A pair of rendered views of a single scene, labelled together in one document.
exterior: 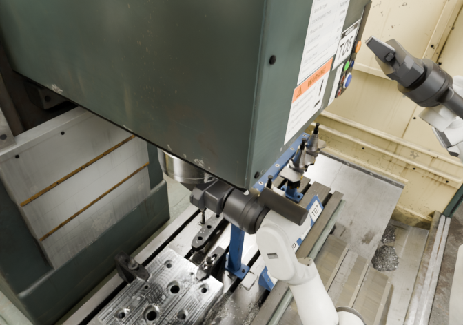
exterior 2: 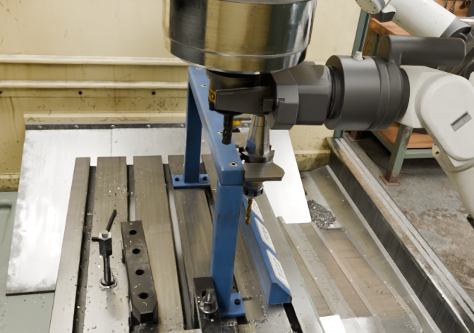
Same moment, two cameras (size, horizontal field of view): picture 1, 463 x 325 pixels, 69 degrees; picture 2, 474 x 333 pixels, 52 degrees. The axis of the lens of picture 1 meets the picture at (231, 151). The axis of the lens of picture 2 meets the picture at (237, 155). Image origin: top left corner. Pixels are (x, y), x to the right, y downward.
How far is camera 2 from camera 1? 0.59 m
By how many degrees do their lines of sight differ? 39
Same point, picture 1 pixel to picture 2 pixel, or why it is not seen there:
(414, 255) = (336, 195)
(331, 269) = (294, 251)
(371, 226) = (286, 185)
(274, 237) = (462, 85)
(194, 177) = (298, 48)
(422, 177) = not seen: hidden behind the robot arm
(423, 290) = (389, 211)
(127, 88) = not seen: outside the picture
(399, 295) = (362, 240)
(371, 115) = not seen: hidden behind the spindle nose
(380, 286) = (344, 240)
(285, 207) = (436, 44)
